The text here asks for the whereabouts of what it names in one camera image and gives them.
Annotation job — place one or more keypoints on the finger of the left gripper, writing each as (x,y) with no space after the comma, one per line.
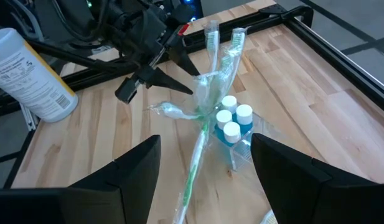
(163,81)
(182,57)

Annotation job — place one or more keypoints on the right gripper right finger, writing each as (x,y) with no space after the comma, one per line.
(288,186)

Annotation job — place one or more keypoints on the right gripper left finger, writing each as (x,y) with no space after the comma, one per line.
(138,186)

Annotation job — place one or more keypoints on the clear acrylic organizer box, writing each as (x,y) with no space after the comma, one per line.
(241,155)

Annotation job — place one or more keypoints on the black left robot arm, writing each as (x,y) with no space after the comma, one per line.
(70,18)

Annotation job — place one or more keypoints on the small red object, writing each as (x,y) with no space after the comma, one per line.
(183,29)

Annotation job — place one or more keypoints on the black computer tower blue lights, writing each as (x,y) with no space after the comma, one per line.
(198,7)

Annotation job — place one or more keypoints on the white cylindrical canister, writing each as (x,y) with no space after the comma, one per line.
(30,77)

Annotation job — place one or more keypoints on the black clamp on frame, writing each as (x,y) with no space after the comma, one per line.
(303,12)

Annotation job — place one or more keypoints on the black aluminium table frame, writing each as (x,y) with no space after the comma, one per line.
(335,55)

